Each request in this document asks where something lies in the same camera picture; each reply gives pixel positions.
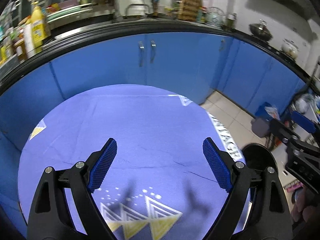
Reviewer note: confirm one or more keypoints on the person's right hand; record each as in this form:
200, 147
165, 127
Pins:
302, 207

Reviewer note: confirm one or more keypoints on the grey bin with blue bag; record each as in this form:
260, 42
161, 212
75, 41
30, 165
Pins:
261, 127

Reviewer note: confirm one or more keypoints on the dark wok with lid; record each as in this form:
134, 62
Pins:
261, 31

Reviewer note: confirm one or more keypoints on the checkered wooden cutting board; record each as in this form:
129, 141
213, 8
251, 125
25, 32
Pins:
190, 2

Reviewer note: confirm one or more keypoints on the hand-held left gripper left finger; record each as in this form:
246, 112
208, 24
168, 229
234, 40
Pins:
103, 165

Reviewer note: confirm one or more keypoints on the pale green kettle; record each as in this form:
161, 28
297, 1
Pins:
214, 18

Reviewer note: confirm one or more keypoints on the white ceramic pot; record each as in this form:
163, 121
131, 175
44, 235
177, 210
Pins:
290, 48

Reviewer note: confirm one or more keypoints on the black kitchen countertop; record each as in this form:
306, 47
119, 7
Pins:
150, 27

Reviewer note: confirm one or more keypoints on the yellow detergent bottle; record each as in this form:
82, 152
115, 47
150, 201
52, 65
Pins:
38, 27

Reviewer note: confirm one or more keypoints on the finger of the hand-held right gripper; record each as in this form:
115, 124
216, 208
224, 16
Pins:
303, 121
280, 128

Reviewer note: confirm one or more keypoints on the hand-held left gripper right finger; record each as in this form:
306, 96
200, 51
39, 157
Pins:
217, 165

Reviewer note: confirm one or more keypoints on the curved chrome tap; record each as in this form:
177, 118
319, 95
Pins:
136, 5

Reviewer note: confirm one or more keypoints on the purple printed tablecloth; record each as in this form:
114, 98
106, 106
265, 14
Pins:
140, 130

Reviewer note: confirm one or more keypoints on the black trash bin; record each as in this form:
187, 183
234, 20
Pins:
257, 157

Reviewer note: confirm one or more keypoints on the blue lower kitchen cabinets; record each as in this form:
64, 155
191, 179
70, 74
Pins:
175, 62

